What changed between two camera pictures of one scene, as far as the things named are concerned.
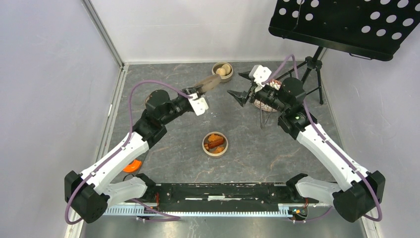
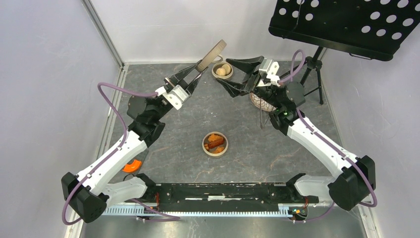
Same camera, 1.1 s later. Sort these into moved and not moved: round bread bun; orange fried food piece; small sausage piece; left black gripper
Moved: left black gripper
Not moved: round bread bun; small sausage piece; orange fried food piece
